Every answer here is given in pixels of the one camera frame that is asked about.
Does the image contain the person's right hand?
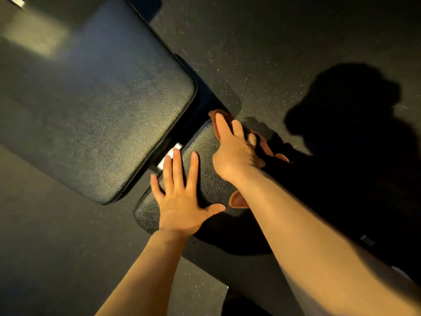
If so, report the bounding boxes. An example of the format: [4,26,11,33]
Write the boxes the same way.
[212,112,266,185]

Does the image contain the person's left hand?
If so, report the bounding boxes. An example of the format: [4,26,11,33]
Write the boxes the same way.
[150,148,227,239]

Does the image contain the brown cleaning cloth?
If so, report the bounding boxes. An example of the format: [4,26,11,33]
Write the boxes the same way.
[208,109,291,210]

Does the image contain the black padded bench seat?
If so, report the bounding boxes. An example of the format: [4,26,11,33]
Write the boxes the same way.
[133,119,251,236]

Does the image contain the person's left forearm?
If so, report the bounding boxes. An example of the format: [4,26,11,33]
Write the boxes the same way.
[95,230,191,316]

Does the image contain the person's right forearm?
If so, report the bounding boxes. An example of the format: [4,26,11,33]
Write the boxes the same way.
[234,167,421,316]

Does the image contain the black padded bench backrest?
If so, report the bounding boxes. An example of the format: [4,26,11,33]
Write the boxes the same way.
[0,0,199,206]

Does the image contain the white shoe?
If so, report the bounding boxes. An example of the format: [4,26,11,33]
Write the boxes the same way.
[390,266,414,282]

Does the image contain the silver metal bench bracket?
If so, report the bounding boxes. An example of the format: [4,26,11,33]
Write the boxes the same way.
[157,143,183,171]

